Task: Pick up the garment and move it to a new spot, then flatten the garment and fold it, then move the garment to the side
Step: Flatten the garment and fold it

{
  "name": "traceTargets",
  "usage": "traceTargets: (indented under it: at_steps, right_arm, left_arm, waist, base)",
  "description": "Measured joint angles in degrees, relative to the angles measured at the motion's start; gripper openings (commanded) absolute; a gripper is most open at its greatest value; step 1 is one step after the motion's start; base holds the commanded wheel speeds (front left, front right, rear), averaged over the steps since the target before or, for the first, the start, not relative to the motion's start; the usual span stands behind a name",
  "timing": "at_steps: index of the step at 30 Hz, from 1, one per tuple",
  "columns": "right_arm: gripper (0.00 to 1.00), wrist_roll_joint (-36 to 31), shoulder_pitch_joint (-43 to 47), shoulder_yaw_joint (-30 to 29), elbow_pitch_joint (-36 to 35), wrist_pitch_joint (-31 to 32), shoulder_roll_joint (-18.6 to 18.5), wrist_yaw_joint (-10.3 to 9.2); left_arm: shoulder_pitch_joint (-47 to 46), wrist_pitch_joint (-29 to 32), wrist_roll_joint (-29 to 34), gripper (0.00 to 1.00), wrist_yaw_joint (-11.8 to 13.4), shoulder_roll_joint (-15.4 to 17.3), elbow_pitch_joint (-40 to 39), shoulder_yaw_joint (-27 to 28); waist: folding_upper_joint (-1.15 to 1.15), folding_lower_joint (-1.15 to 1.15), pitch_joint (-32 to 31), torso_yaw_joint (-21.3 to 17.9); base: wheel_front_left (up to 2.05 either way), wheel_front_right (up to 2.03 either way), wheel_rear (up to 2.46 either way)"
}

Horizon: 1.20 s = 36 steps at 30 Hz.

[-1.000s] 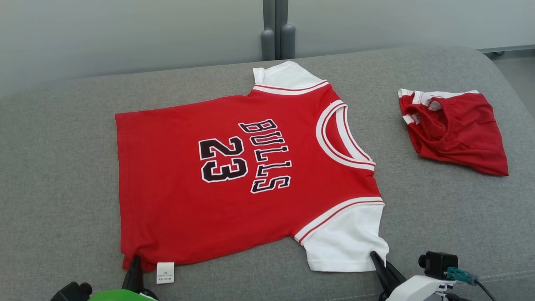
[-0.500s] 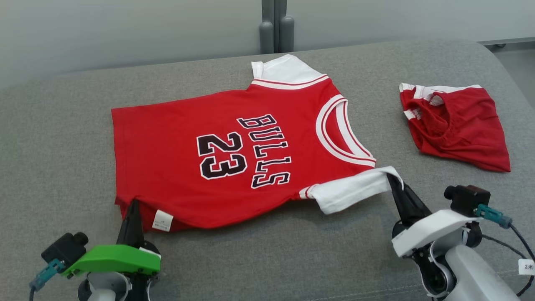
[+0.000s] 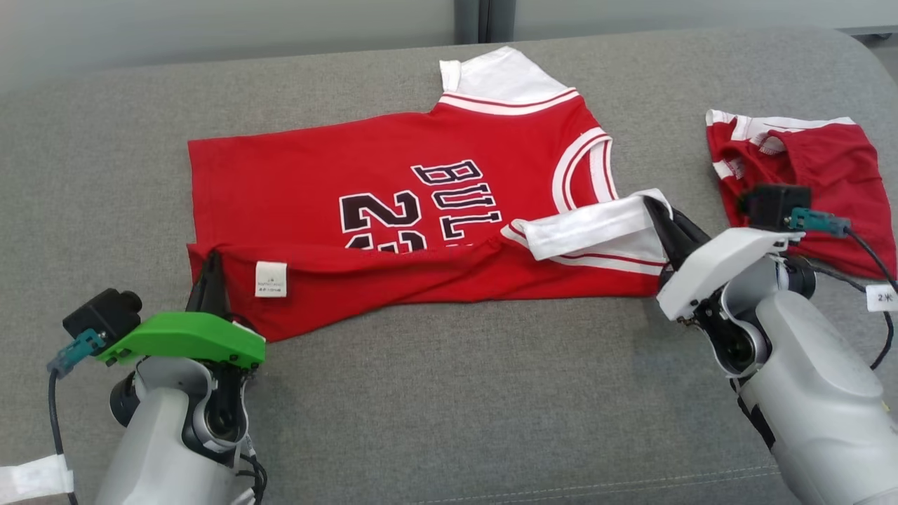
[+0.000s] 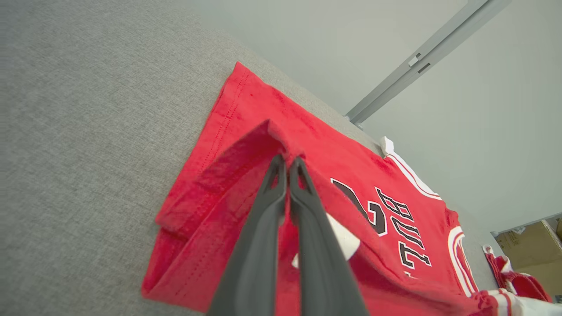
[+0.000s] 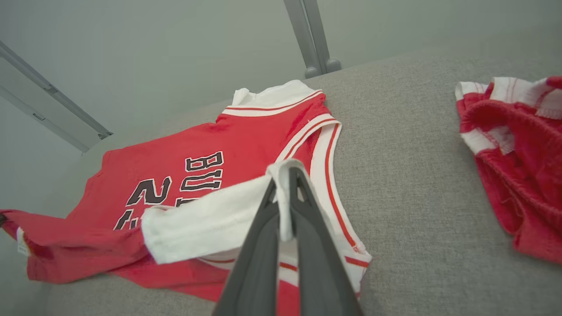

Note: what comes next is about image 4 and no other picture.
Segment red shorts with white stripe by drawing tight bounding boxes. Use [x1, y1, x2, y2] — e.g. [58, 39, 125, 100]
[482, 244, 553, 303]

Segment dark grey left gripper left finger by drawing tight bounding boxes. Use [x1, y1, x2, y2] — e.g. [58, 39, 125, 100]
[206, 154, 288, 316]

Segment brown cardboard box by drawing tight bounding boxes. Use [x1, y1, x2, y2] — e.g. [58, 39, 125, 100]
[494, 214, 562, 303]

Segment grey partition post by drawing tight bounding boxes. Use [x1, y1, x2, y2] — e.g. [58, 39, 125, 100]
[344, 0, 513, 129]

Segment red jersey with white sleeves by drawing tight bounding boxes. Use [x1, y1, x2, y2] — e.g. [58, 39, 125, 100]
[140, 61, 555, 316]

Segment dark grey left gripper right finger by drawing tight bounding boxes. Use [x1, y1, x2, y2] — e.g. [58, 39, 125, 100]
[289, 157, 369, 316]

